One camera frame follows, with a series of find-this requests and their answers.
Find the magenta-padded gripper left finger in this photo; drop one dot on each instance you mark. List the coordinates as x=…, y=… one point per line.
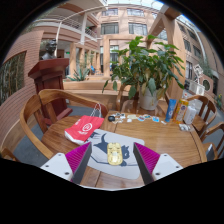
x=60, y=164

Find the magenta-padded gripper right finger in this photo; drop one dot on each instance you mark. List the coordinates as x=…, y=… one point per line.
x=163, y=165

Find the white mouse pad, dark print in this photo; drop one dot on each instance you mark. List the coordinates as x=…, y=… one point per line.
x=113, y=171

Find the red paper bag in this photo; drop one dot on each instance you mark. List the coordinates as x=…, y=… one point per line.
x=83, y=128

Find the small clear plastic pack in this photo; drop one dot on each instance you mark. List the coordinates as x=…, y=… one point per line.
x=184, y=127

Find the blue sticker card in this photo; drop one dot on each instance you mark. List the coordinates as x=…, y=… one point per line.
x=155, y=119

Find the black flat box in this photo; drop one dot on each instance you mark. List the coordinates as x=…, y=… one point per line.
x=212, y=152

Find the blue squeeze tube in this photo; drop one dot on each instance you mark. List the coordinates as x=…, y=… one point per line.
x=171, y=111

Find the yellow dish soap bottle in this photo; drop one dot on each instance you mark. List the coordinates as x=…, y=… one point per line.
x=181, y=111

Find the white pump bottle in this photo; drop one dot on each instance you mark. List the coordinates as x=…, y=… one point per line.
x=190, y=115

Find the small black round object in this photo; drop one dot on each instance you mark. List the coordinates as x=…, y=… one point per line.
x=111, y=118

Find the white outdoor sculpture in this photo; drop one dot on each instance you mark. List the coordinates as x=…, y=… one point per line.
x=197, y=87

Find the green potted plant, white pot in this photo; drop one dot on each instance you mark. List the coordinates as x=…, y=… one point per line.
x=146, y=66

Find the dark bust statue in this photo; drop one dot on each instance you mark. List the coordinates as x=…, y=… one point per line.
x=50, y=50

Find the dark red wooden pedestal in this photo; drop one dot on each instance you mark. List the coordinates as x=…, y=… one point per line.
x=50, y=75

